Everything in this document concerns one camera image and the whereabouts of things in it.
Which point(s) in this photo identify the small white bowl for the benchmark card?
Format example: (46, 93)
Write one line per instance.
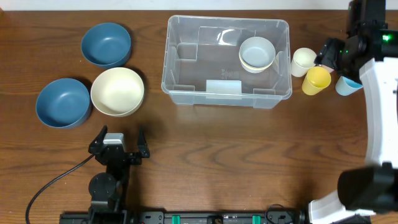
(250, 70)

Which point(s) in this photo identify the near yellow cup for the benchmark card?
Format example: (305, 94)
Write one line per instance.
(316, 80)

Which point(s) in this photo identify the clear plastic storage container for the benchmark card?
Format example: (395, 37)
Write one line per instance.
(202, 64)

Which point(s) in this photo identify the small grey bowl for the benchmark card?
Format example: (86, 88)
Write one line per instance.
(257, 51)

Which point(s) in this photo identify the far blue bowl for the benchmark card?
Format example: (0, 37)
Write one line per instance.
(107, 45)

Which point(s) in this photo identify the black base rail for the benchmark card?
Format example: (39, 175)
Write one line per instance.
(274, 214)

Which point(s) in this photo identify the pink cup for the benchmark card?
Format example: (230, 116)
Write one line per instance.
(330, 70)

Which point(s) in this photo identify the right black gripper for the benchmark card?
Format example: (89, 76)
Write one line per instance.
(331, 55)

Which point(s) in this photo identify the cream cup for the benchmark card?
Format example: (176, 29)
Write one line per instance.
(302, 60)

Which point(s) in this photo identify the blue bowl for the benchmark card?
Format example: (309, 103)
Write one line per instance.
(64, 103)
(107, 45)

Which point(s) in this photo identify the light blue cup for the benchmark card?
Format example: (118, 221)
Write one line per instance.
(345, 86)

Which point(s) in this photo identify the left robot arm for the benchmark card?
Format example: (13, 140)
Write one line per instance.
(108, 189)

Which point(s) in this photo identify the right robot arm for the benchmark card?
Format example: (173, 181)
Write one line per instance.
(369, 57)

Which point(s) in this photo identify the near blue bowl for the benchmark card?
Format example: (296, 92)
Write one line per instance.
(64, 103)

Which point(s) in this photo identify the large cream bowl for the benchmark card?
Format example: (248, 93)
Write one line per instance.
(117, 92)

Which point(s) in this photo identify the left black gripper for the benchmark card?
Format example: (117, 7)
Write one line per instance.
(135, 160)

